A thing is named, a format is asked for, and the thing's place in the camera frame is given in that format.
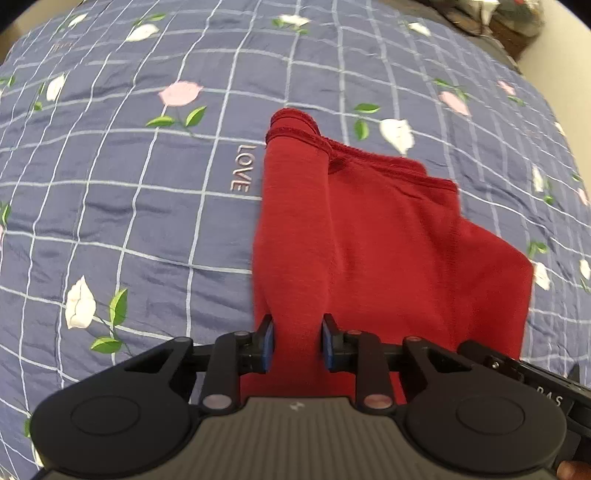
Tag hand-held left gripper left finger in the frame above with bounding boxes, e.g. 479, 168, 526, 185
124, 314, 277, 414

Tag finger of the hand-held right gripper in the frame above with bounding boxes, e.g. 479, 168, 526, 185
457, 340, 525, 382

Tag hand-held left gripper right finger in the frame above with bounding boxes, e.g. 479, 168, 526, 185
321, 313, 472, 412

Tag red t-shirt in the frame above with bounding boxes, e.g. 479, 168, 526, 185
240, 107, 535, 408

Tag pile of dark clothes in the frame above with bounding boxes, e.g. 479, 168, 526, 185
434, 0, 548, 38

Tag blue checked floral quilt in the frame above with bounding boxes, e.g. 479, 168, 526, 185
0, 0, 591, 467

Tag grey bed sheet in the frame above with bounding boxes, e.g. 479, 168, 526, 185
475, 36, 525, 73

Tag wooden nightstand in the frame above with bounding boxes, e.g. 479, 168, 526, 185
488, 18, 542, 62

